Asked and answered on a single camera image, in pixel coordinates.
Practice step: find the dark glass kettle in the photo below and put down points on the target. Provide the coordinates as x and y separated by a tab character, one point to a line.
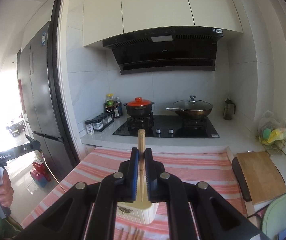
229	109

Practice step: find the black wok glass lid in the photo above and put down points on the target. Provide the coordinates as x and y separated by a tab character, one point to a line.
191	109

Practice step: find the grey refrigerator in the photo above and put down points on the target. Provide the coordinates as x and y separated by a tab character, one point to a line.
37	100

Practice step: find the cream utensil holder box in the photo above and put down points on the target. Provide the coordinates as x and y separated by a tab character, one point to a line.
138	212

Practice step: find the wooden cutting board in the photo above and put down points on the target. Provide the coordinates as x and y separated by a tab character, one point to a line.
263	179

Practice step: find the sauce bottles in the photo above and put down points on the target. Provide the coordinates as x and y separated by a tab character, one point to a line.
113	106

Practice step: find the pink striped tablecloth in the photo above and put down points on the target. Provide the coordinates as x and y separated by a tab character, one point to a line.
89	211

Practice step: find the black tray under board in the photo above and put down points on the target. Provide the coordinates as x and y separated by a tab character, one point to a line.
241	179

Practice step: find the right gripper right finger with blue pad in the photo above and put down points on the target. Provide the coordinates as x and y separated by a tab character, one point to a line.
165	187

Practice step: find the black pot red lid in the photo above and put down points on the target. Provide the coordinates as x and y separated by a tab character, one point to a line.
139	107

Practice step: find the black range hood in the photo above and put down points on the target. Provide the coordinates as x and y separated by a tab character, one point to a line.
165	49

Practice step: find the bag with yellow green items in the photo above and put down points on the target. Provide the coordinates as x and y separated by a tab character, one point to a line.
270	134

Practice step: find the black gas stove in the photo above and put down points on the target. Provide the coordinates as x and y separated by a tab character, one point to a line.
168	126

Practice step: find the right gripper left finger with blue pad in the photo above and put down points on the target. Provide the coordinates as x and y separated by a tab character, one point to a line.
120	186

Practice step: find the green cutting board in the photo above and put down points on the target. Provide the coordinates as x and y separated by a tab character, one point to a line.
274	219

